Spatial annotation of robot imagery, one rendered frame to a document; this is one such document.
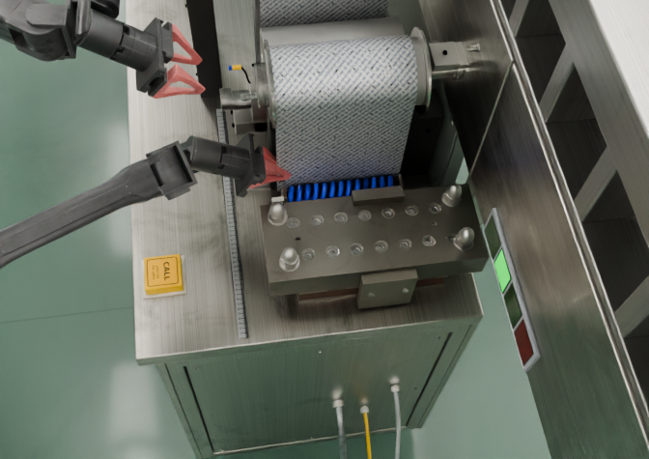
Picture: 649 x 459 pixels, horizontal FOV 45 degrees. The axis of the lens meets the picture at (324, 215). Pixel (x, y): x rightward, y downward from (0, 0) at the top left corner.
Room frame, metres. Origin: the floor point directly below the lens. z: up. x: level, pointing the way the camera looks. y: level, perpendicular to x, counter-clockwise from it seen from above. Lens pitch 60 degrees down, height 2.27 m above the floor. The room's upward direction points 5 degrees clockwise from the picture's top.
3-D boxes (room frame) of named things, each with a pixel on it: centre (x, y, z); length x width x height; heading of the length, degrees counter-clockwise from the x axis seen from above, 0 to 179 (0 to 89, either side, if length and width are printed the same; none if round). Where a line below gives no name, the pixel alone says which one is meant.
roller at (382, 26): (0.99, 0.01, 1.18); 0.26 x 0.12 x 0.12; 103
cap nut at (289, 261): (0.62, 0.06, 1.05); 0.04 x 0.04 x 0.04
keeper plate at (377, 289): (0.62, -0.13, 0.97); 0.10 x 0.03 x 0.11; 103
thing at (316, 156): (0.81, -0.02, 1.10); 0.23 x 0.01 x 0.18; 103
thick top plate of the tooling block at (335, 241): (0.70, -0.09, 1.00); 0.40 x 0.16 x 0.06; 103
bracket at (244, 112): (0.87, 0.15, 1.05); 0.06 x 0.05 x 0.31; 103
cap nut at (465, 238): (0.69, -0.26, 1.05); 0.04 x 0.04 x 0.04
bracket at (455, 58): (0.91, -0.19, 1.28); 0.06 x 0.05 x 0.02; 103
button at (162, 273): (0.64, 0.30, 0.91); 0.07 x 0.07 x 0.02; 13
